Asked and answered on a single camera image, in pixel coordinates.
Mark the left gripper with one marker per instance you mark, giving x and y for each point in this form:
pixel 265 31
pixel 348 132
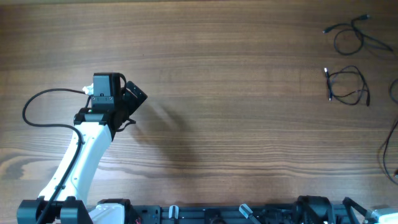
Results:
pixel 134 103

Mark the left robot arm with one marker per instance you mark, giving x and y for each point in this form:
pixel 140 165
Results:
pixel 111 101

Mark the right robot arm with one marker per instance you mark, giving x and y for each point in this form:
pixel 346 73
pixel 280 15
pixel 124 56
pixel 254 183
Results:
pixel 316 209

